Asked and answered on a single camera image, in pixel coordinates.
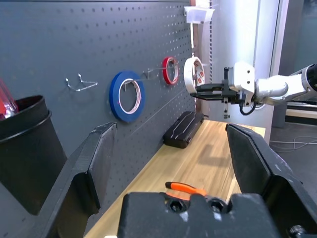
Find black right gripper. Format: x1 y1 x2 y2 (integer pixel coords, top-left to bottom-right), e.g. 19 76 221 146
190 66 246 118

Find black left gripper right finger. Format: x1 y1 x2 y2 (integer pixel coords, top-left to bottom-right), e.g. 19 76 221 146
225 123 317 238

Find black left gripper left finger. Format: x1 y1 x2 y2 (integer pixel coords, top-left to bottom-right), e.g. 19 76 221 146
39 121 118 238

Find white tape roll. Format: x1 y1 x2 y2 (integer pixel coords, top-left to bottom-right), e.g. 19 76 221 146
183 56 206 94

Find orange black pliers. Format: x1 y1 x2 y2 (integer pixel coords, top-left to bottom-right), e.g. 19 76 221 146
165 181 208 199

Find dark grey pegboard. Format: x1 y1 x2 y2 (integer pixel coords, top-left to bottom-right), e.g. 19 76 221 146
0 0 199 238

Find black tool case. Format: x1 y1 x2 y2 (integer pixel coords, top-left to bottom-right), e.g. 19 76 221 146
162 111 205 149

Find red tape roll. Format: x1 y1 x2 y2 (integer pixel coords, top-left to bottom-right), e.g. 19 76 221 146
162 56 180 85

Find black cup holder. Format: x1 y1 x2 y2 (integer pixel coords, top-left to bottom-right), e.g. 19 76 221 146
0 95 68 216

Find silver single peg hook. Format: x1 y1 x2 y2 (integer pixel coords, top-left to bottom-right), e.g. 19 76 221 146
125 78 149 92
142 64 169 80

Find blue tape roll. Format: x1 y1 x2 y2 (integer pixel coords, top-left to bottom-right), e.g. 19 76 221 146
108 70 146 123

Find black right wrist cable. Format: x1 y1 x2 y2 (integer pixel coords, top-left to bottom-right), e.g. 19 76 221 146
239 98 258 116

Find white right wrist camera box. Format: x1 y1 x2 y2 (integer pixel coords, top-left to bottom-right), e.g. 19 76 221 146
229 61 256 99

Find white slotted upright post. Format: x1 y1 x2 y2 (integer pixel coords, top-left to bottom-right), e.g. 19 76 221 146
207 0 215 119

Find silver double-prong wire hook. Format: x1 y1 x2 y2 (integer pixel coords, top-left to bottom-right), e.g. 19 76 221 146
65 73 99 93

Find red handled screwdriver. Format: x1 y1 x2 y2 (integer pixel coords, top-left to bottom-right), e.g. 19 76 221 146
0 78 20 121

